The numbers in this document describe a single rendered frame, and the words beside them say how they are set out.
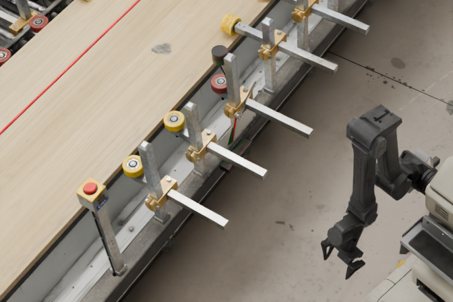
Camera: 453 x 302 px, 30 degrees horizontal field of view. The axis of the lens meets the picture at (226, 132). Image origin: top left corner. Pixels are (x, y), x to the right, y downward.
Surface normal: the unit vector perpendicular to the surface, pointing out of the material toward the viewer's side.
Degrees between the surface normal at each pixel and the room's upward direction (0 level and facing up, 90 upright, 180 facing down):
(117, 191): 90
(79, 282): 0
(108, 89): 0
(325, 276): 0
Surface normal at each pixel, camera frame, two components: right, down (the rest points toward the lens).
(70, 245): 0.82, 0.41
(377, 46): -0.07, -0.61
